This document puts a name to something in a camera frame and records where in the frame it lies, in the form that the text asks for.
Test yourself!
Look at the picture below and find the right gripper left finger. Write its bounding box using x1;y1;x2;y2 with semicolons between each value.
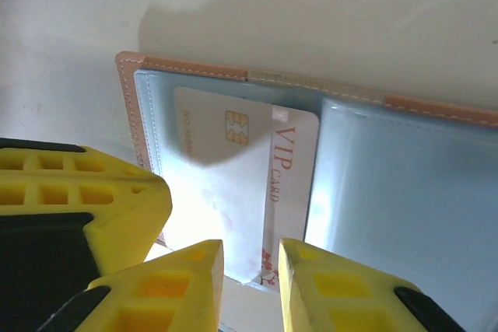
40;239;226;332

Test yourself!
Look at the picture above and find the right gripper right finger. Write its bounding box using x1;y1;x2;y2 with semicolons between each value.
279;237;468;332

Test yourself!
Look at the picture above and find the tan leather card holder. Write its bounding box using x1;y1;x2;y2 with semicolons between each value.
114;51;498;332

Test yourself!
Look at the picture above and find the white VIP card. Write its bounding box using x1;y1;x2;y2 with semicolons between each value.
173;86;321;290

